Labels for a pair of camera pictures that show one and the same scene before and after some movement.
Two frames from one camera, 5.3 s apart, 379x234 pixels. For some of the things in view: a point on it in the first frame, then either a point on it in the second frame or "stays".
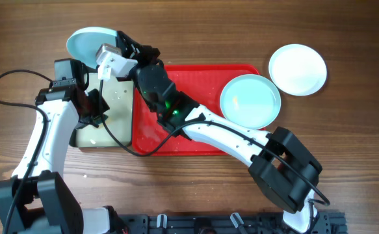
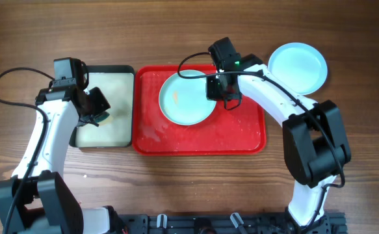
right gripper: [134, 51] -> [212, 94]
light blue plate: [83, 43] -> [300, 67]
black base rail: [327, 222] stays
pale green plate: [249, 101] -> [184, 101]
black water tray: [116, 129] stays
